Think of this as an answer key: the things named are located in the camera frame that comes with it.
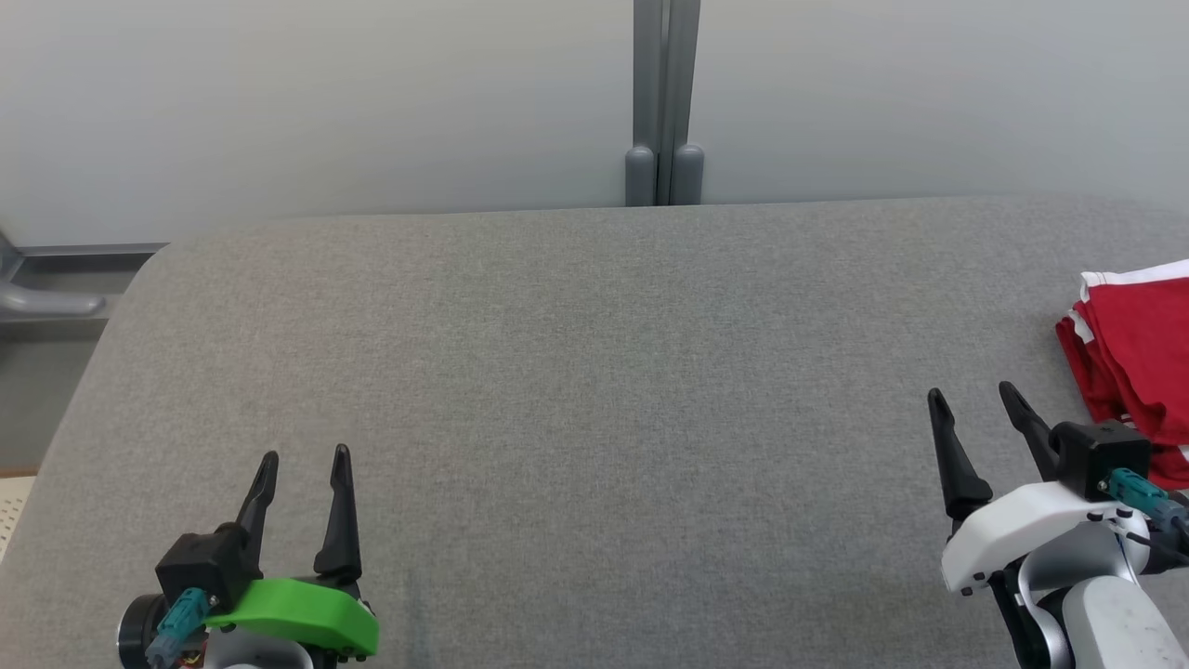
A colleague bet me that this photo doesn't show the grey metal rail with handle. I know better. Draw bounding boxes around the grey metal rail with handle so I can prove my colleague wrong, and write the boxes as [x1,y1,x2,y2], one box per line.
[0,230,170,323]

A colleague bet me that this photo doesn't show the black cable, teal plug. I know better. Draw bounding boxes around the black cable, teal plug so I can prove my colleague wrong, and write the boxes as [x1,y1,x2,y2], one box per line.
[1105,469,1189,549]
[147,587,211,669]

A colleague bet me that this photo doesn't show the grey partition post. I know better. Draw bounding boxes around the grey partition post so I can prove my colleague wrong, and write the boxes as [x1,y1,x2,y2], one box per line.
[624,0,704,207]

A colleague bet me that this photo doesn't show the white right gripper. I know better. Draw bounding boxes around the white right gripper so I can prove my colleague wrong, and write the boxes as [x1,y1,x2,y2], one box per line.
[927,381,1153,596]

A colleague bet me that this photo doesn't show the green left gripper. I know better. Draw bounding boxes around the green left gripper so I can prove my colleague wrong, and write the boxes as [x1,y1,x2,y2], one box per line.
[204,444,380,661]

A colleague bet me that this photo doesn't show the red and white jersey shirt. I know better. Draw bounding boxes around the red and white jersey shirt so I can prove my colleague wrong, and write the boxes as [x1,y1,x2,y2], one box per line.
[1056,260,1189,491]

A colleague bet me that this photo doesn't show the black right cable, teal plug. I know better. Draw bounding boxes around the black right cable, teal plug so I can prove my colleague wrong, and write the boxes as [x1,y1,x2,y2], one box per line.
[1105,469,1189,549]

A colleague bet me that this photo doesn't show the black left cable, teal plug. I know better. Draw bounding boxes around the black left cable, teal plug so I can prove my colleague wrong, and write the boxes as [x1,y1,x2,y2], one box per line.
[147,587,211,669]

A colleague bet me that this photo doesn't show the white perforated panel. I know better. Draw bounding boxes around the white perforated panel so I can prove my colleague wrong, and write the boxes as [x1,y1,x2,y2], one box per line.
[0,476,38,560]

